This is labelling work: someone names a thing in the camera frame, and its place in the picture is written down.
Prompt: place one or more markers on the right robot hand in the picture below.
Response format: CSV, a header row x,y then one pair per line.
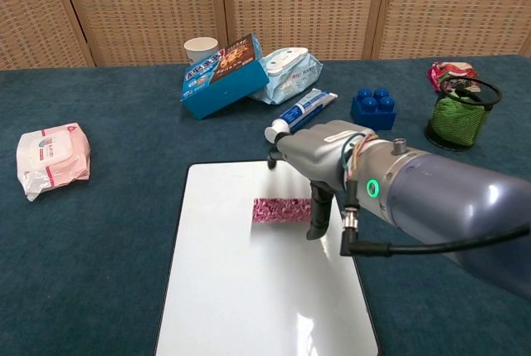
x,y
319,152

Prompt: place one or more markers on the pink patterned small packet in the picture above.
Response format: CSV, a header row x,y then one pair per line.
x,y
280,211

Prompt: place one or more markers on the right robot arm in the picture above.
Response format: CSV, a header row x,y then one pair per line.
x,y
435,198

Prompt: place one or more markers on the blue white toothpaste tube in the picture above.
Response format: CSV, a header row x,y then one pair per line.
x,y
303,113

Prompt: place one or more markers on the blue building block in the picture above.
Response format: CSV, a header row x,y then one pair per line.
x,y
373,109

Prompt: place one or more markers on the light blue wet wipes pack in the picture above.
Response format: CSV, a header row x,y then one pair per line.
x,y
290,76

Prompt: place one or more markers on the blue cookie box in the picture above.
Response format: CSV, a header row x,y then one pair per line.
x,y
224,82

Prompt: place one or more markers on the white rectangular board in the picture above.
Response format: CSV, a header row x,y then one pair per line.
x,y
261,273

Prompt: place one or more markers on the green cloth in holder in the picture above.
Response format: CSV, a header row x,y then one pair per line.
x,y
454,121

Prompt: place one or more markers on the black mesh pen holder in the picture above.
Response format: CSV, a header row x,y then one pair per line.
x,y
458,121

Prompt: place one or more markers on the red drink pouch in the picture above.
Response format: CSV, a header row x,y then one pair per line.
x,y
450,71

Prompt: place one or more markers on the white paper cup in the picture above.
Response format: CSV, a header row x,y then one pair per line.
x,y
200,49

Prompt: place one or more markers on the teal table mat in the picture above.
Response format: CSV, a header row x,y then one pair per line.
x,y
103,227

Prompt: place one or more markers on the woven bamboo folding screen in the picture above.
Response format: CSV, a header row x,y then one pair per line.
x,y
124,7

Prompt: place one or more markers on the pink wet wipes pack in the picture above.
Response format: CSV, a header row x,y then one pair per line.
x,y
52,159

